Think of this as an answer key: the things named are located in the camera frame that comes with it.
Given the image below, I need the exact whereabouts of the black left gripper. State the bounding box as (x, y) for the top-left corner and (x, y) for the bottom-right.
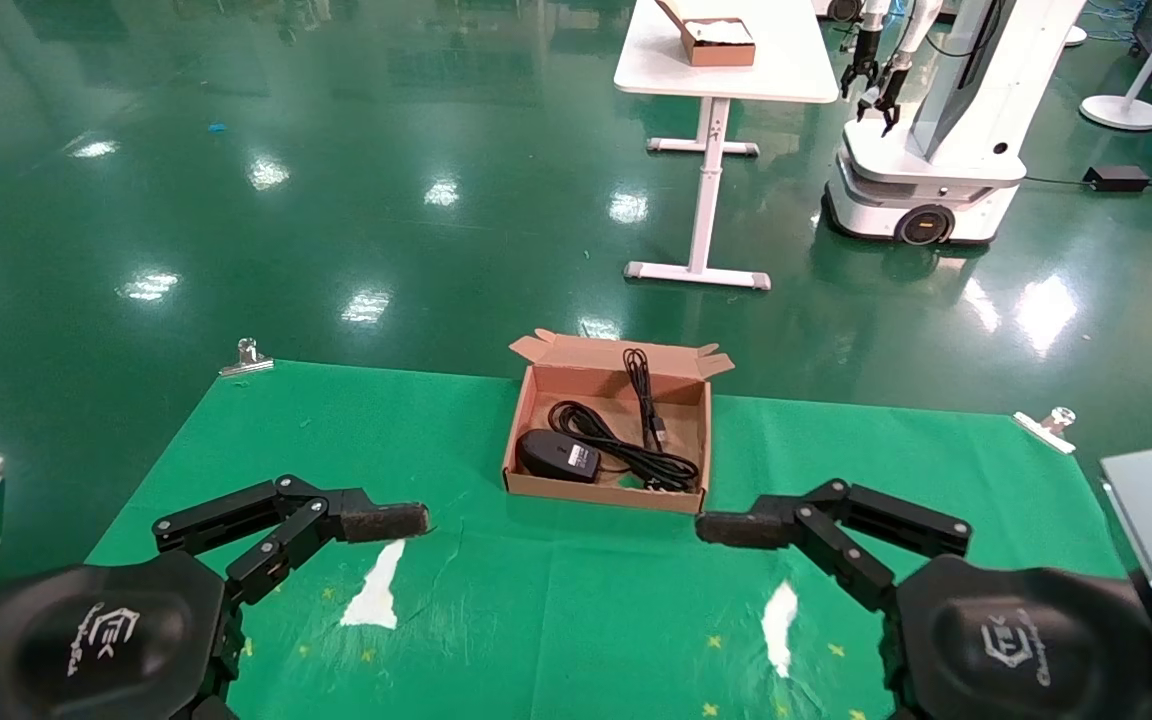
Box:
(0, 497), (339, 720)

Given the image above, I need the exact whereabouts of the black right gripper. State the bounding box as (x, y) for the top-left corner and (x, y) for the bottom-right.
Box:
(695, 478), (1152, 720)

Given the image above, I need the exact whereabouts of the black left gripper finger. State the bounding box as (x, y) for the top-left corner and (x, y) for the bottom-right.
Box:
(153, 475), (431, 555)

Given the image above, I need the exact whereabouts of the black power cable with plug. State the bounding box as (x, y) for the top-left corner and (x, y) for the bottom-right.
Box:
(548, 400), (701, 493)

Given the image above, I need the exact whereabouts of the open brown cardboard box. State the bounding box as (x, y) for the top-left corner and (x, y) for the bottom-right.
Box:
(502, 328), (737, 515)

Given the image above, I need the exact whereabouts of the brown box on white table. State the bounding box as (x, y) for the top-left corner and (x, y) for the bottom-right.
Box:
(658, 0), (757, 67)

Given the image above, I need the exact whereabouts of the black power adapter brick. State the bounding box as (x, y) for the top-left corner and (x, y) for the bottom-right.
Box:
(518, 429), (603, 484)

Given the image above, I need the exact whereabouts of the silver metal binder clip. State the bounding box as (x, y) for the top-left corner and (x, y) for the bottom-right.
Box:
(219, 337), (275, 377)
(1013, 405), (1078, 455)

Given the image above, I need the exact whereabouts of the green table cloth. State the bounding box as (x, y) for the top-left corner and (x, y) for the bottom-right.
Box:
(86, 358), (1127, 720)

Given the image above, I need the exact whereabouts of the white wheeled background robot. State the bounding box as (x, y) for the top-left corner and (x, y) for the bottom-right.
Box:
(822, 0), (1087, 246)

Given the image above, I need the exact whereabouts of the background robot black gripper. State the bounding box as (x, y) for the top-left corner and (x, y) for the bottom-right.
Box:
(861, 55), (913, 136)
(841, 28), (883, 99)

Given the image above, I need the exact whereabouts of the white background table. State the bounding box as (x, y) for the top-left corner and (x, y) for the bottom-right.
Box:
(614, 0), (841, 291)

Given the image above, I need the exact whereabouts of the black floor power brick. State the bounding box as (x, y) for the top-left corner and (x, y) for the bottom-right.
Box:
(1084, 165), (1152, 193)

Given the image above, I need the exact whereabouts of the white round floor stand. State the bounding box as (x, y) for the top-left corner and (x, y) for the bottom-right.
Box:
(1081, 0), (1152, 131)

